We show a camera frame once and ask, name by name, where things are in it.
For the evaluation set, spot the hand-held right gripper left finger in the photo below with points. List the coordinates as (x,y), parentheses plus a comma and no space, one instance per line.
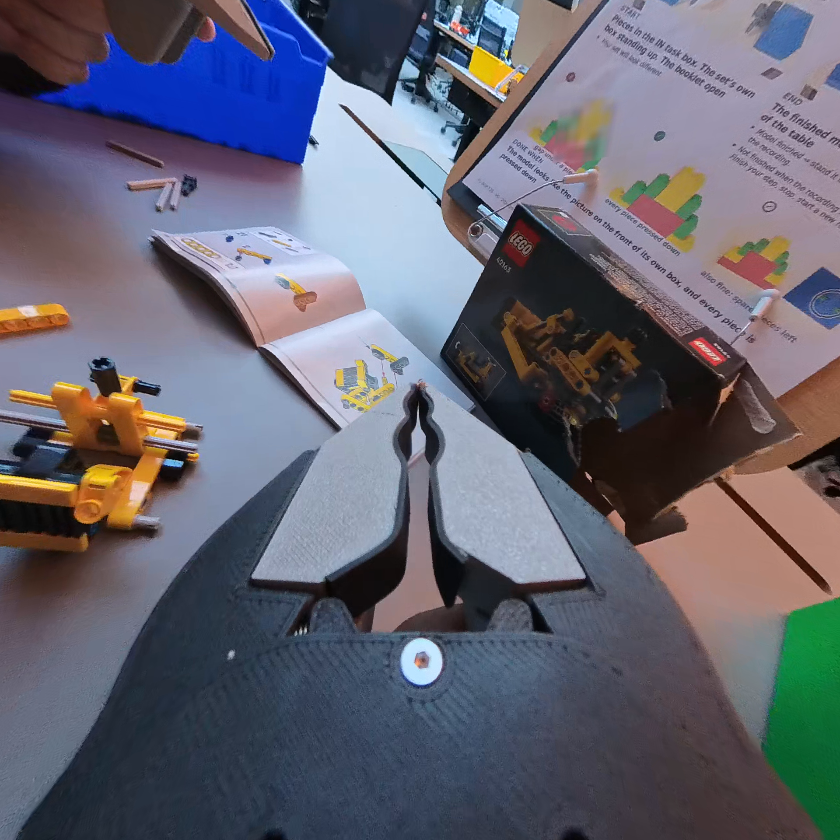
(328,512)

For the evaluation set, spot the printed instruction sheet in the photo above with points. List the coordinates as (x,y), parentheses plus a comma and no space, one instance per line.
(689,164)

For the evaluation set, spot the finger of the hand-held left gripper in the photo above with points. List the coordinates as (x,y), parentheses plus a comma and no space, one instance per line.
(239,23)

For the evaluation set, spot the green plastic bin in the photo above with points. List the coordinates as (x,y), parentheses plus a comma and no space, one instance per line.
(807,722)

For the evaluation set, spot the yellow lego bulldozer model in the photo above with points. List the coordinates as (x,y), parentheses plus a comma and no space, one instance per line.
(98,407)

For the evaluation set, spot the wooden document stand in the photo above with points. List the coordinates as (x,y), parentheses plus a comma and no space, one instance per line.
(814,420)

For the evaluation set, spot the yellow lego beam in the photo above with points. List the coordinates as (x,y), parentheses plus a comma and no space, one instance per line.
(33,318)

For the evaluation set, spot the black office chair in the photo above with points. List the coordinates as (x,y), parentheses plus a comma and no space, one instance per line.
(374,46)

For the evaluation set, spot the grey lego axle pin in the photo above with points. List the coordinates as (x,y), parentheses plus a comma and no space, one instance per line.
(176,195)
(151,184)
(163,198)

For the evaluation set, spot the black lego set box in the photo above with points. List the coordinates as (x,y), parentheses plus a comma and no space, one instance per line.
(590,315)

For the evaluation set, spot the lego instruction booklet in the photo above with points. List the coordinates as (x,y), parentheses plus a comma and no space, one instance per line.
(295,289)

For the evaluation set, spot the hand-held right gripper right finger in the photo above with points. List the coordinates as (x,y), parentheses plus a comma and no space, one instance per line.
(505,512)

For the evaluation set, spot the yellow plastic bin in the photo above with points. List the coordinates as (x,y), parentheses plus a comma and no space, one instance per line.
(489,65)

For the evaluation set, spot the person's left hand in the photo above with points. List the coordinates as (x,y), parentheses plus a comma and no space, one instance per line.
(52,33)

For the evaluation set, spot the blue plastic bin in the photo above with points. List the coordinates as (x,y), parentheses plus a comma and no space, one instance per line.
(229,98)

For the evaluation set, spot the black lego pin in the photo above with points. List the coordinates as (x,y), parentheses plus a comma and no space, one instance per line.
(190,184)

